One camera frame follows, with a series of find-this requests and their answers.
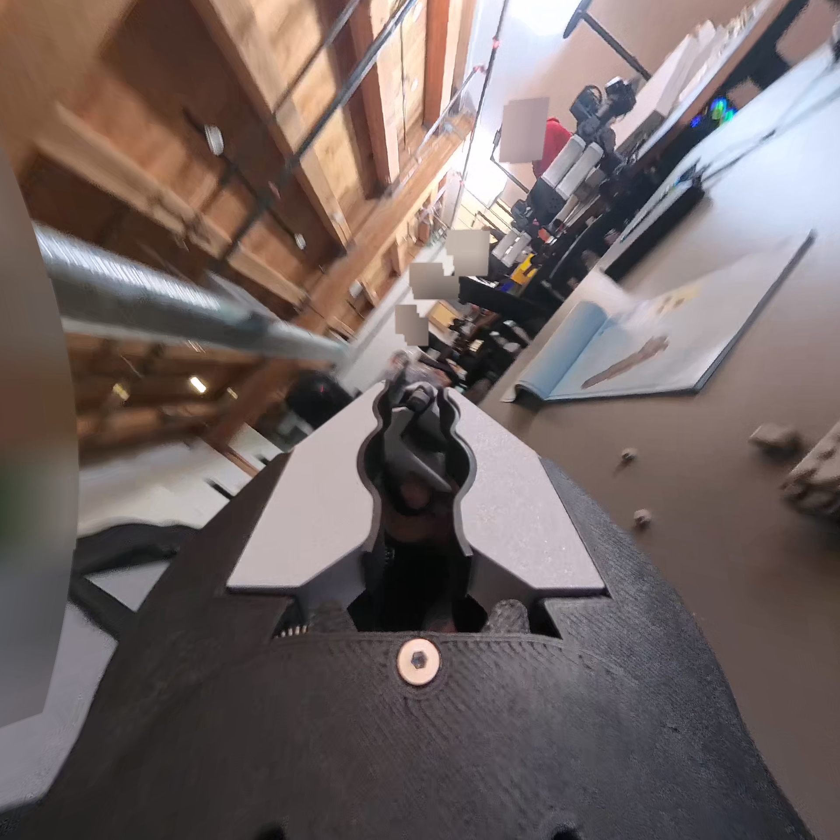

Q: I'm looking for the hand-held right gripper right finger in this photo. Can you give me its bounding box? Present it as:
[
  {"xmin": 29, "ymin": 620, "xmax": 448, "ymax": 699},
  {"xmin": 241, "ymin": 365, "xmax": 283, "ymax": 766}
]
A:
[{"xmin": 434, "ymin": 386, "xmax": 607, "ymax": 601}]

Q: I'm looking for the computer case with coloured lights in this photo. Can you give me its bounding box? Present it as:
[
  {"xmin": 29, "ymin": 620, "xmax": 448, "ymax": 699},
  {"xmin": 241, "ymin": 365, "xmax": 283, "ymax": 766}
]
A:
[{"xmin": 689, "ymin": 97, "xmax": 737, "ymax": 130}]

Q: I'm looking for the grey toy brick model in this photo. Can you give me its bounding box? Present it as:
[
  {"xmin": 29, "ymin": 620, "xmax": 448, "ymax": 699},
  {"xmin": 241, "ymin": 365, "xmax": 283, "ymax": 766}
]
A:
[{"xmin": 780, "ymin": 420, "xmax": 840, "ymax": 521}]

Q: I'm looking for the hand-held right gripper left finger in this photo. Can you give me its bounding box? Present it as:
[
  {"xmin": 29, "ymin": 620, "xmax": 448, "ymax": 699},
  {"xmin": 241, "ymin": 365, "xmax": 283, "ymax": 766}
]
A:
[{"xmin": 225, "ymin": 382, "xmax": 396, "ymax": 596}]

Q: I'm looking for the person's left hand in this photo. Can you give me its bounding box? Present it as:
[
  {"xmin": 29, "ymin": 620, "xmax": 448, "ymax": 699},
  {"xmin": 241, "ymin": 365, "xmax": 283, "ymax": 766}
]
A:
[{"xmin": 392, "ymin": 472, "xmax": 452, "ymax": 527}]

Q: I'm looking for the silver ventilation duct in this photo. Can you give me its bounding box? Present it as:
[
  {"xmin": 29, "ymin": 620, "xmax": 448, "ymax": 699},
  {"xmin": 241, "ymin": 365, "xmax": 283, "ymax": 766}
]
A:
[{"xmin": 33, "ymin": 222, "xmax": 355, "ymax": 365}]

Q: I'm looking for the toy instruction booklet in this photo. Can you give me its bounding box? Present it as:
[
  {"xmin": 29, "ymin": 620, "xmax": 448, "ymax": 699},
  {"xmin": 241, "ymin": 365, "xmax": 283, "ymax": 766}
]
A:
[{"xmin": 500, "ymin": 230, "xmax": 818, "ymax": 403}]

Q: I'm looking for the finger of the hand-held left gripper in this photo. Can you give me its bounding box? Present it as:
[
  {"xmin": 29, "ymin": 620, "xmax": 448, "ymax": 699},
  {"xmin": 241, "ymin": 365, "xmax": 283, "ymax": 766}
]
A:
[
  {"xmin": 385, "ymin": 408, "xmax": 413, "ymax": 478},
  {"xmin": 411, "ymin": 408, "xmax": 456, "ymax": 492}
]

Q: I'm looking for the black power bank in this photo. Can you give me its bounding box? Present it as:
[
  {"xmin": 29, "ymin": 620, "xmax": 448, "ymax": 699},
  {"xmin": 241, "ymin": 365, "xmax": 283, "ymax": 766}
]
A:
[{"xmin": 600, "ymin": 177, "xmax": 708, "ymax": 280}]

